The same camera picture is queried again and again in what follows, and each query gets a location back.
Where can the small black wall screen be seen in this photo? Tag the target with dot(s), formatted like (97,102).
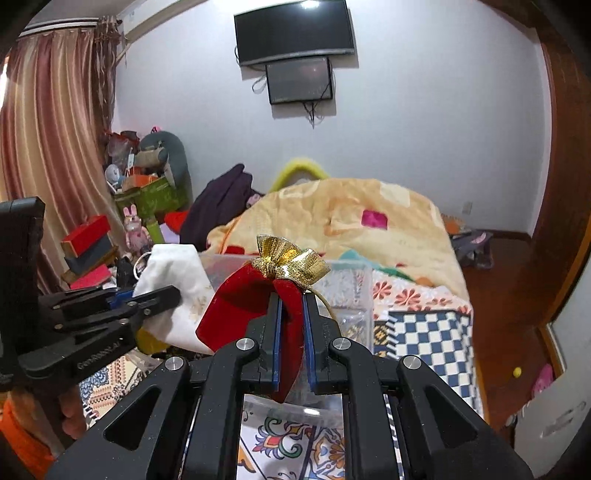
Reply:
(299,81)

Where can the dark purple clothing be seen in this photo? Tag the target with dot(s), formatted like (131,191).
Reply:
(217,203)

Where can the red gift box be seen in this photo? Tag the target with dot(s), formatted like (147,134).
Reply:
(85,233)

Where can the striped pink curtain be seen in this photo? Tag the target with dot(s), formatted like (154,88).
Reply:
(51,152)

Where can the dark grey box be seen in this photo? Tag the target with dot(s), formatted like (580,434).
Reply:
(90,261)

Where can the yellow-green plush cushion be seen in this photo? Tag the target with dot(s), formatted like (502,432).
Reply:
(300,166)

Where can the person's left hand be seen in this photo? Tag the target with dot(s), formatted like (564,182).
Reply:
(71,415)

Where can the cream patterned blanket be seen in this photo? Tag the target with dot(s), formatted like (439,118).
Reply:
(369,230)

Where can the black wall television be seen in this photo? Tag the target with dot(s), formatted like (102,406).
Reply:
(295,30)

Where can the white door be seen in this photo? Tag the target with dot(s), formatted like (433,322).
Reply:
(554,406)

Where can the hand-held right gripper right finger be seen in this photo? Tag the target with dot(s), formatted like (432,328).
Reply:
(310,344)

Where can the wall power outlet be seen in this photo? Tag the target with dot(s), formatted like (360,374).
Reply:
(467,207)

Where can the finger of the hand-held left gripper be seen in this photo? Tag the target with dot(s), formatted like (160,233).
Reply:
(74,300)
(152,302)

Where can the white cloth pouch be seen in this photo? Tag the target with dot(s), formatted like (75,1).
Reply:
(171,263)

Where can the red velvet pouch gold bow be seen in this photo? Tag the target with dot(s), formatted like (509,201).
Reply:
(240,300)

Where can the colourful patterned bed sheet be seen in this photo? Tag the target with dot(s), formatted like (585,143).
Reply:
(429,337)

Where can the pink rabbit toy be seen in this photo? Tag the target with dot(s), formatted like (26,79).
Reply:
(135,230)

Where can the brown sheer curtain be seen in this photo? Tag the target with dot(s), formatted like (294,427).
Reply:
(108,74)

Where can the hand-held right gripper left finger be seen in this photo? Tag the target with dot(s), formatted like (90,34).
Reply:
(277,344)

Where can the grey plush toy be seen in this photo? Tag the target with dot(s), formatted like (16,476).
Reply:
(173,157)

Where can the green cardboard box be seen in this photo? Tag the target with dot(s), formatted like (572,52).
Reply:
(152,198)

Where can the clear plastic storage box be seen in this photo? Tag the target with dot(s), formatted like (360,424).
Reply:
(351,295)

